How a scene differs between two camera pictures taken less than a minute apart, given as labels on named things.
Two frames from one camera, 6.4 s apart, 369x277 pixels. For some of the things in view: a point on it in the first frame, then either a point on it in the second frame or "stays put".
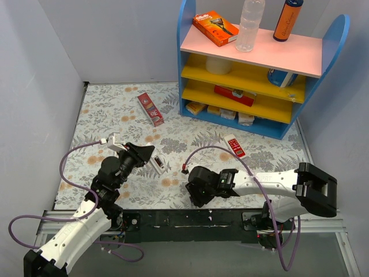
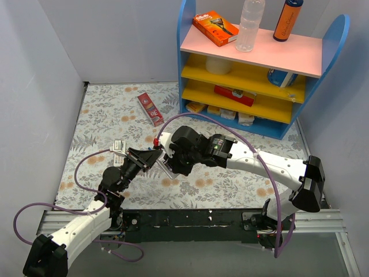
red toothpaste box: x=151 y=110 stays put
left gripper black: x=138 y=154 → x=138 y=160
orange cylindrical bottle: x=287 y=19 stays put
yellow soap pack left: x=196 y=108 stays put
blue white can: x=280 y=78 stays put
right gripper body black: x=195 y=195 → x=175 y=159
